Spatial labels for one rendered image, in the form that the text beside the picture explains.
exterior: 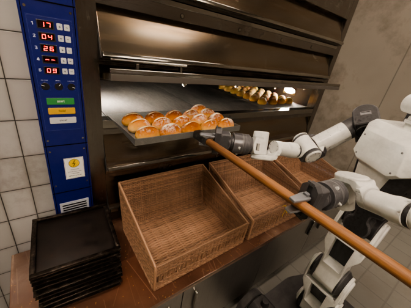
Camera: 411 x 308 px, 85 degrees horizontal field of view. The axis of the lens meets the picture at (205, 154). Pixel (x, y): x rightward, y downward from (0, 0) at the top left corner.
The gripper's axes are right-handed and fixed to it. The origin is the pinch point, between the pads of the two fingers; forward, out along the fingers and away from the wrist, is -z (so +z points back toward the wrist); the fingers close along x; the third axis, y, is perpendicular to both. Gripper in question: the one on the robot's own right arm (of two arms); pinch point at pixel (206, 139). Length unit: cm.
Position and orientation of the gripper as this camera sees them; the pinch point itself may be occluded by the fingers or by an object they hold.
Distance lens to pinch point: 93.6
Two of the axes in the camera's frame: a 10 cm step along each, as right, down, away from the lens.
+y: 0.3, 4.6, -8.9
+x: 1.5, -8.8, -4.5
